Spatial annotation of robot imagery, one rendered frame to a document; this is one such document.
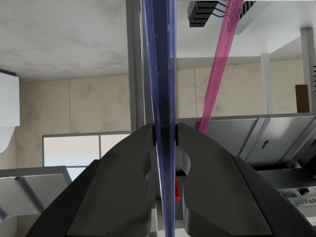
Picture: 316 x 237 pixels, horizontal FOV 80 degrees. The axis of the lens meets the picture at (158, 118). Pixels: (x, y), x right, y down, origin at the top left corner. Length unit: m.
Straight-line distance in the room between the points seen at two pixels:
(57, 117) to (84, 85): 0.82
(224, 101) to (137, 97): 2.96
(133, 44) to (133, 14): 0.09
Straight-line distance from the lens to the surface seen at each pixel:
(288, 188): 0.52
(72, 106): 4.03
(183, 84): 3.46
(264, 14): 0.83
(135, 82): 0.58
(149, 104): 0.28
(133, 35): 0.63
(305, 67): 0.99
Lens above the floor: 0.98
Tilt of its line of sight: 2 degrees down
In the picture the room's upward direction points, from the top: 177 degrees clockwise
